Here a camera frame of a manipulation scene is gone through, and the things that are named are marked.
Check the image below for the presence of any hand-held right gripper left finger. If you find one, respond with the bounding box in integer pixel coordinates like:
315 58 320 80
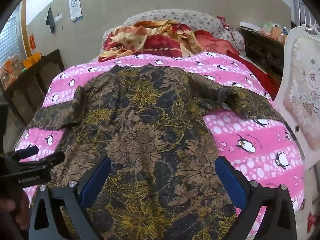
29 156 112 240

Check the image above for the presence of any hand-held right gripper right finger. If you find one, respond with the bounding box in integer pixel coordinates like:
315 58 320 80
215 156 297 240

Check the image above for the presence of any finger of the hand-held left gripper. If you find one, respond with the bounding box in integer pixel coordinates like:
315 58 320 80
32 151 65 171
5 145 40 161

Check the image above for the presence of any brown floral shirt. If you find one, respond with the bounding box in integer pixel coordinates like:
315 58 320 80
26 64 285 240

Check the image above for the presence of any person's left hand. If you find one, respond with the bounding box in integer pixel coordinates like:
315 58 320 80
0 192 31 232

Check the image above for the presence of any pink penguin blanket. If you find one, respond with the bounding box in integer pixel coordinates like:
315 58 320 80
14 51 307 230

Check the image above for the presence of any dark wooden table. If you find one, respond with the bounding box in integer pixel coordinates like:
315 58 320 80
2 49 66 128

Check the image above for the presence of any orange picture board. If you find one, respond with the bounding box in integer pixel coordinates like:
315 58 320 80
0 54 22 83

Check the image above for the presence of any orange box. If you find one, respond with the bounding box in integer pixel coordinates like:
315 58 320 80
22 52 42 68

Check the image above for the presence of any red bed sheet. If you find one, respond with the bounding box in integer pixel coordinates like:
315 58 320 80
226 50 280 100

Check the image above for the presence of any white ornate chair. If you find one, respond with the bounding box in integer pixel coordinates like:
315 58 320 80
274 24 320 170

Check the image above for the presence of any window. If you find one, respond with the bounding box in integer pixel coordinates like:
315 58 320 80
0 7 20 63

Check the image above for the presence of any dark carved wooden cabinet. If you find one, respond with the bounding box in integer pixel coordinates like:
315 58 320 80
240 26 287 85

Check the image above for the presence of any green hanging cloth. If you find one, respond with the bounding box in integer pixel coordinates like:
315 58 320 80
46 6 56 34

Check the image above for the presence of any pink red pillow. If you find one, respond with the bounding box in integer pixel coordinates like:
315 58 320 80
195 30 240 55

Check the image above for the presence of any red and yellow floral quilt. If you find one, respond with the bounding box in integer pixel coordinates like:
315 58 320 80
98 20 200 62

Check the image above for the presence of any orange packet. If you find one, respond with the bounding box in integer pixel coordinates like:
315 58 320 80
270 26 285 40

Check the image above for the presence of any eye chart poster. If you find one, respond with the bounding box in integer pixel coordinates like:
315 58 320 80
67 0 83 23

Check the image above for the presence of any pale green plastic bag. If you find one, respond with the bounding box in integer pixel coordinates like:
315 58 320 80
259 20 274 34

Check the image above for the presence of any red floral cloth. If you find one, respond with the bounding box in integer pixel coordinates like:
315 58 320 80
216 16 234 30

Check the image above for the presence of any metal rack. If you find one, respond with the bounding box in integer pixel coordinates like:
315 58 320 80
291 0 320 28

